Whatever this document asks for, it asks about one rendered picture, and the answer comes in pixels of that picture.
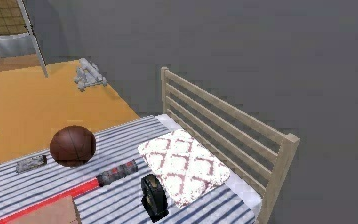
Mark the wooden bed with striped cover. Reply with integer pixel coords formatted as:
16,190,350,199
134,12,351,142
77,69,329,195
0,66,301,224

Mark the white red patterned pillow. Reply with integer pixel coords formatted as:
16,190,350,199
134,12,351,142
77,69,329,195
137,128,232,209

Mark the red bat with dark grip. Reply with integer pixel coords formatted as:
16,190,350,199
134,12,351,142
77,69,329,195
0,158,140,224

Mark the brown basketball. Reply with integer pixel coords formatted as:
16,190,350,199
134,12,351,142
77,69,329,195
49,125,97,168

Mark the grey remote control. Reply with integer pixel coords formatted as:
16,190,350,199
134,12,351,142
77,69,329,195
15,154,48,174

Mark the brown cardboard box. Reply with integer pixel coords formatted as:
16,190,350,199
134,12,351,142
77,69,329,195
7,195,83,224

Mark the grey framed room door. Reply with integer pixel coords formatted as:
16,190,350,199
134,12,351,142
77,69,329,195
0,0,50,79

